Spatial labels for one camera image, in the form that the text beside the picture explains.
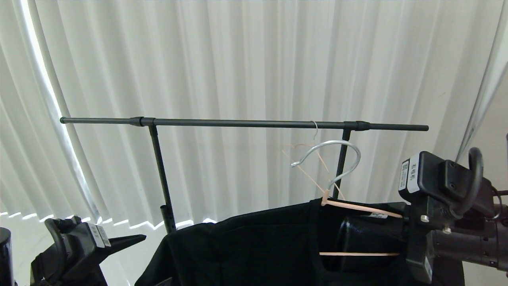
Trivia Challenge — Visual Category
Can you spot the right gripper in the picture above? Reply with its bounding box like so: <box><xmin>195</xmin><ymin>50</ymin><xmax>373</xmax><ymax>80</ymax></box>
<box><xmin>337</xmin><ymin>217</ymin><xmax>508</xmax><ymax>284</ymax></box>

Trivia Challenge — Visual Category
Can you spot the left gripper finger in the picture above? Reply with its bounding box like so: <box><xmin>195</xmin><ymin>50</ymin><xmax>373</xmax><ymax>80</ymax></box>
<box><xmin>95</xmin><ymin>234</ymin><xmax>146</xmax><ymax>267</ymax></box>

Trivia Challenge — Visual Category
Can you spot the pink clothes hanger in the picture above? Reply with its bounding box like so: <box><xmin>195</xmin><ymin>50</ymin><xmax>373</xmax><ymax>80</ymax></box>
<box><xmin>291</xmin><ymin>140</ymin><xmax>403</xmax><ymax>257</ymax></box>
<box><xmin>282</xmin><ymin>120</ymin><xmax>346</xmax><ymax>201</ymax></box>

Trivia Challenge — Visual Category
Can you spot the black garment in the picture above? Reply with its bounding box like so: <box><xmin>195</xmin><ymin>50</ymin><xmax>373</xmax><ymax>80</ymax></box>
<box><xmin>135</xmin><ymin>198</ymin><xmax>465</xmax><ymax>286</ymax></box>

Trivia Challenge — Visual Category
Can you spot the black clothes rack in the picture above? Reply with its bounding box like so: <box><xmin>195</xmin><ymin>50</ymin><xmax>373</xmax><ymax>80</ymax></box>
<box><xmin>60</xmin><ymin>116</ymin><xmax>429</xmax><ymax>235</ymax></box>

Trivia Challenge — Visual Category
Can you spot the white curtain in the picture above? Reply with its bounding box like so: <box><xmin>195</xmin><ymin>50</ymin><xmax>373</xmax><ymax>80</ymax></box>
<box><xmin>0</xmin><ymin>0</ymin><xmax>508</xmax><ymax>239</ymax></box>

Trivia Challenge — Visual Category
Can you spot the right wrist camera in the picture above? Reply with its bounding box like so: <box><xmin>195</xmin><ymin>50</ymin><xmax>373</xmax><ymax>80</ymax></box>
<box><xmin>398</xmin><ymin>151</ymin><xmax>496</xmax><ymax>231</ymax></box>

